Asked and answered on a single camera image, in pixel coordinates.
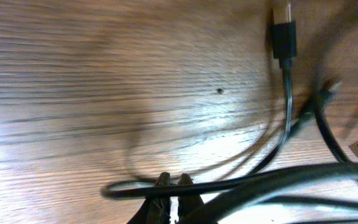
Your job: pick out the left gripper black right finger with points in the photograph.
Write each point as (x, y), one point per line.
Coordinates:
(186, 204)

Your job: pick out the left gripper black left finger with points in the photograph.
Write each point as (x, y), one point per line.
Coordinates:
(153, 211)

